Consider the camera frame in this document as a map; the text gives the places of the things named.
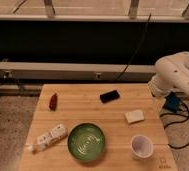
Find wall power outlet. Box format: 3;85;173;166
95;72;101;80

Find black floor cables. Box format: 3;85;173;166
160;99;189;150

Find black cable on wall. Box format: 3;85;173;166
113;13;153;82

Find white sponge block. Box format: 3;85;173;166
125;110;144;124

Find white paper cup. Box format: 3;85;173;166
131;135;154;159

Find red-brown chili pepper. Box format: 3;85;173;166
49;93;58;111

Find green bowl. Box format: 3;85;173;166
67;123;106;163

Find black eraser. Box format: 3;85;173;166
100;90;120;103

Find blue box on floor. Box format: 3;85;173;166
163;92;180;112

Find left wall outlet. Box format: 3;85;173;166
4;70;13;79

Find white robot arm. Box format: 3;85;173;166
148;51;189;97

